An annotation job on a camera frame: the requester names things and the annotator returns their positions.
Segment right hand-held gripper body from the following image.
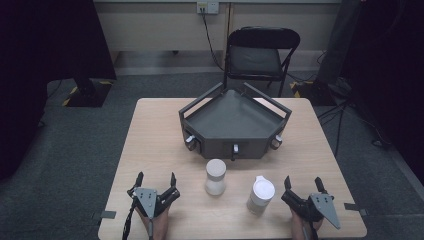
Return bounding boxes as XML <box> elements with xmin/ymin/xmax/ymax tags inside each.
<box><xmin>280</xmin><ymin>189</ymin><xmax>342</xmax><ymax>231</ymax></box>

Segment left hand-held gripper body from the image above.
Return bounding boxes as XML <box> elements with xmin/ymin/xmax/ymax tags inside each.
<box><xmin>127</xmin><ymin>187</ymin><xmax>181</xmax><ymax>220</ymax></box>

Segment white lidded cup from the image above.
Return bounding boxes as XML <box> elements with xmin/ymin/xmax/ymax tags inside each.
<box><xmin>246</xmin><ymin>175</ymin><xmax>277</xmax><ymax>216</ymax></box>

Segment white waisted bottle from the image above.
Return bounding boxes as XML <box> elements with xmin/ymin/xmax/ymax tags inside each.
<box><xmin>204</xmin><ymin>158</ymin><xmax>228</xmax><ymax>197</ymax></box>

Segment grey metal tray bin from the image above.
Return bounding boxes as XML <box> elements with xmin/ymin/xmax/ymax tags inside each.
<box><xmin>178</xmin><ymin>81</ymin><xmax>293</xmax><ymax>162</ymax></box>

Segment person's left hand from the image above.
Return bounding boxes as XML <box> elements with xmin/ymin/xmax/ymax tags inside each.
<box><xmin>137</xmin><ymin>205</ymin><xmax>172</xmax><ymax>240</ymax></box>

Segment person's right hand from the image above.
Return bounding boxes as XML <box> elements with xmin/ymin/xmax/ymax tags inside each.
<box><xmin>289</xmin><ymin>208</ymin><xmax>324</xmax><ymax>240</ymax></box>

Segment black stand base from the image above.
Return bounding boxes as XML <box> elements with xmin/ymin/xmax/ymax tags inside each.
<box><xmin>61</xmin><ymin>77</ymin><xmax>113</xmax><ymax>109</ymax></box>
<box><xmin>289</xmin><ymin>79</ymin><xmax>338</xmax><ymax>107</ymax></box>

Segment black folding chair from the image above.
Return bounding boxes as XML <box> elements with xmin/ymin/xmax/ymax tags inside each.
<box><xmin>221</xmin><ymin>26</ymin><xmax>301</xmax><ymax>98</ymax></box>

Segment black curtain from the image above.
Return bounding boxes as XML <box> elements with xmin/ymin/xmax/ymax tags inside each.
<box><xmin>339</xmin><ymin>0</ymin><xmax>424</xmax><ymax>187</ymax></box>
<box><xmin>0</xmin><ymin>0</ymin><xmax>118</xmax><ymax>182</ymax></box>

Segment grey upright column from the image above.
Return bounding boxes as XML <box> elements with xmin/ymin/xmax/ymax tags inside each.
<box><xmin>315</xmin><ymin>0</ymin><xmax>363</xmax><ymax>86</ymax></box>

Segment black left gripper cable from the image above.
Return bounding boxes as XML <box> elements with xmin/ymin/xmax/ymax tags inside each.
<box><xmin>121</xmin><ymin>199</ymin><xmax>138</xmax><ymax>240</ymax></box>

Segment black floor cables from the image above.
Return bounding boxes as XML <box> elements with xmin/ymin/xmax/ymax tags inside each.
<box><xmin>315</xmin><ymin>98</ymin><xmax>392</xmax><ymax>159</ymax></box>

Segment black wall socket cable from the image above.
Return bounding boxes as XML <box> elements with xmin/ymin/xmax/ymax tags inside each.
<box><xmin>199</xmin><ymin>9</ymin><xmax>225</xmax><ymax>72</ymax></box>

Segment white wall socket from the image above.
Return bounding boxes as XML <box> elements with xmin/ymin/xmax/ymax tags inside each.
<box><xmin>196</xmin><ymin>1</ymin><xmax>220</xmax><ymax>15</ymax></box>

